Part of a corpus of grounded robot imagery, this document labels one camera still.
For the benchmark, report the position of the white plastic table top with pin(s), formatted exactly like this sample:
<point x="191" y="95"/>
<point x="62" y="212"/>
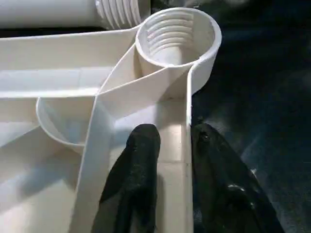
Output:
<point x="58" y="97"/>

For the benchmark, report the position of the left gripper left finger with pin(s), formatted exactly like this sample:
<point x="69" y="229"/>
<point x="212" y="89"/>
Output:
<point x="133" y="184"/>

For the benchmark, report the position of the white plastic table leg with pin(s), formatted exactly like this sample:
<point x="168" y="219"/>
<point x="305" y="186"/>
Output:
<point x="48" y="12"/>

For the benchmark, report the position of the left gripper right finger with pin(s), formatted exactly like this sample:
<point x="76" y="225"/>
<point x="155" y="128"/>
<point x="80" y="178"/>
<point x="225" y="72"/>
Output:
<point x="223" y="194"/>

